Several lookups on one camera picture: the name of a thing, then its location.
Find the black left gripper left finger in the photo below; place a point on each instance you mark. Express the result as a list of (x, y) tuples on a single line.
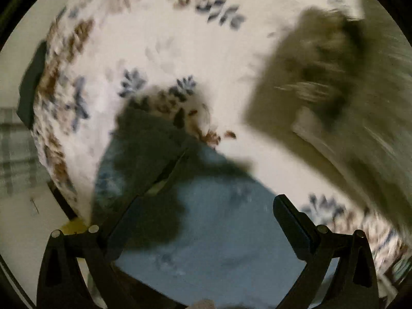
[(60, 282)]

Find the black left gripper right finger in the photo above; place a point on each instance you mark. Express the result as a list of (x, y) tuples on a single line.
[(354, 283)]

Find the blue denim jeans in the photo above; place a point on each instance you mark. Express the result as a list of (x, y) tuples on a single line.
[(208, 233)]

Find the grey window curtain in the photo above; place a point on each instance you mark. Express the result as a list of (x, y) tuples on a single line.
[(20, 166)]

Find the floral white bed blanket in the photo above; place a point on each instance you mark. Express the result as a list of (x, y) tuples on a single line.
[(196, 64)]

